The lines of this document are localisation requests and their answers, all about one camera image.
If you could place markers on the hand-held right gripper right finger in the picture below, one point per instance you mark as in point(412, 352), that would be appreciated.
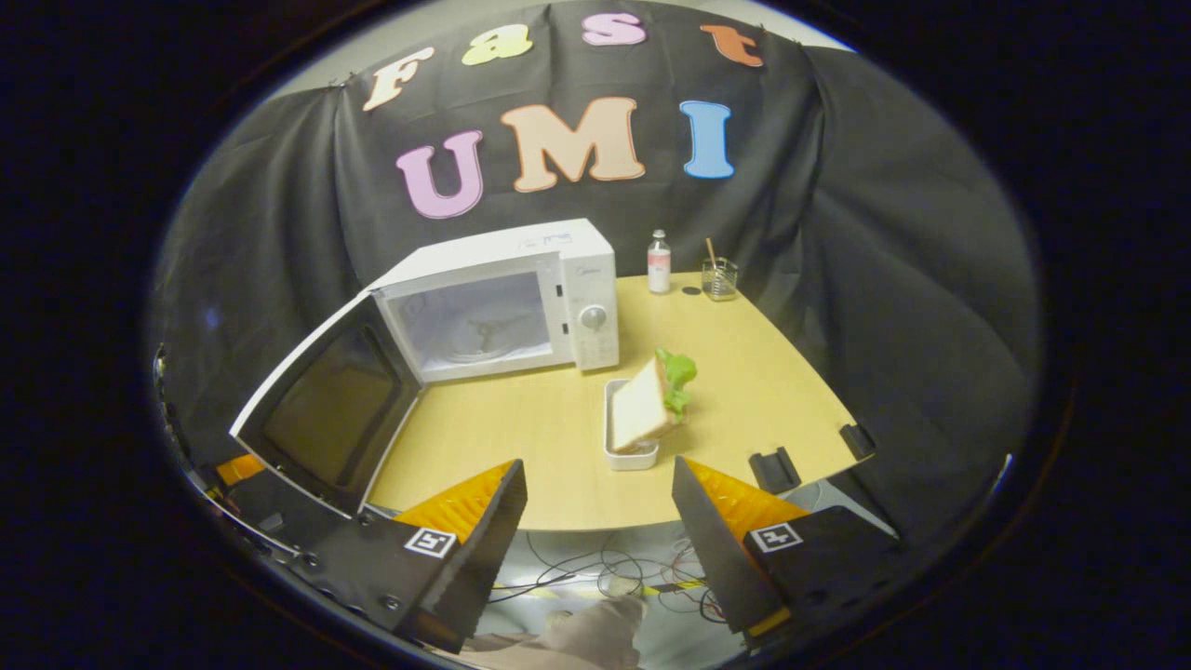
point(712, 549)

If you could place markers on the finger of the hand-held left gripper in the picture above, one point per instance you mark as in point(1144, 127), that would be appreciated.
point(240, 467)

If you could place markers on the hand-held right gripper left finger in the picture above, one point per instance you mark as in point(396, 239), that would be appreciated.
point(493, 530)

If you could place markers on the sandwich with green lettuce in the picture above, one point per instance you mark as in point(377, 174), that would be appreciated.
point(642, 405)

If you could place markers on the white microwave oven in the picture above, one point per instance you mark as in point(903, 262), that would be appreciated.
point(588, 279)

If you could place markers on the black table clamp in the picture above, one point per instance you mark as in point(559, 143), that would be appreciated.
point(858, 442)
point(775, 470)

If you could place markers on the white rectangular tray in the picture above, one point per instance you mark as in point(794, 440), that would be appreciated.
point(633, 458)

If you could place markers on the person's leg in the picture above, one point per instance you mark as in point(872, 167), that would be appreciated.
point(577, 637)

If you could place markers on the clear glass jar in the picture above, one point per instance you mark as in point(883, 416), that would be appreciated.
point(721, 284)

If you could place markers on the small clear bottle pink label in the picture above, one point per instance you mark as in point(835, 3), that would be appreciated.
point(659, 270)

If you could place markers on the wooden stick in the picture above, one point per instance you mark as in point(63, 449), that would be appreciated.
point(711, 251)

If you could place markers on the black backdrop cloth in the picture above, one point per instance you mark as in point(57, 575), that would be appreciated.
point(884, 233)

